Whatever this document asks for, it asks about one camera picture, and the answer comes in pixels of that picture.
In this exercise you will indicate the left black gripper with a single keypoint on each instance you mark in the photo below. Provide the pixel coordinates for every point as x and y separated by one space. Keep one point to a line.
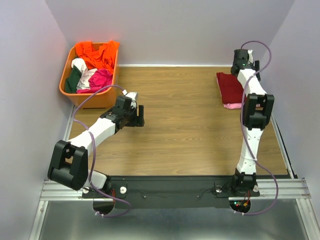
138 121

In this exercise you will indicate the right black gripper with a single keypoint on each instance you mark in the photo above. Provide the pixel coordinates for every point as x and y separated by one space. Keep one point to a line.
257 65

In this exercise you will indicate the dark red t shirt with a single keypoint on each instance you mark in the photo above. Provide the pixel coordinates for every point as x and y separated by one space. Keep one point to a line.
231 90

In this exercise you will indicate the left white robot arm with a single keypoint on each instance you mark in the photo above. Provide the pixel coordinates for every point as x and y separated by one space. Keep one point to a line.
69 165

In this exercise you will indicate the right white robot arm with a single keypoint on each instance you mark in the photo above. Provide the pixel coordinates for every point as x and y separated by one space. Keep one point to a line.
255 115

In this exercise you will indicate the orange plastic laundry basket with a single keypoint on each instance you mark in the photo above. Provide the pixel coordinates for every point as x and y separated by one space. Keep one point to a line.
104 99

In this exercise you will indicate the folded pink t shirt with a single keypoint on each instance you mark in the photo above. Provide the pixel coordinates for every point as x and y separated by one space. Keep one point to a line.
233 106

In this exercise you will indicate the magenta t shirt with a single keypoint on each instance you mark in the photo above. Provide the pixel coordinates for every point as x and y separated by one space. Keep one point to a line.
93 80

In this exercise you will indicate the white t shirt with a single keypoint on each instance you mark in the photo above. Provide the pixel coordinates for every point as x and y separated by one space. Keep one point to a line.
82 74

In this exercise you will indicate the orange t shirt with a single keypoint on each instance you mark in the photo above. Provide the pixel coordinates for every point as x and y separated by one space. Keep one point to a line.
102 58

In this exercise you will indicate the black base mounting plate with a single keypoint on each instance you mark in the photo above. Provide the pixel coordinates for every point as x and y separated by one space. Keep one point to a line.
174 192

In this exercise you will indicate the dark green t shirt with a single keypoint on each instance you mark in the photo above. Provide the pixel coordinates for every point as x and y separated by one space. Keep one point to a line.
72 81

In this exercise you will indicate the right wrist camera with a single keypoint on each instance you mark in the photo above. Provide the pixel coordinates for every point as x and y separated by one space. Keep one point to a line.
245 55

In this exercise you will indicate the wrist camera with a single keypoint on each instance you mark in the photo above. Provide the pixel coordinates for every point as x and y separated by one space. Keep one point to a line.
245 55
127 102

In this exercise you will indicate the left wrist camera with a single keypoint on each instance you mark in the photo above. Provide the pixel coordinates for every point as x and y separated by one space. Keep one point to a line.
127 102

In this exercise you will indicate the aluminium frame rail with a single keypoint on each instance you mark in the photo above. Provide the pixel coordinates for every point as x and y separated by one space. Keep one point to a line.
187 132

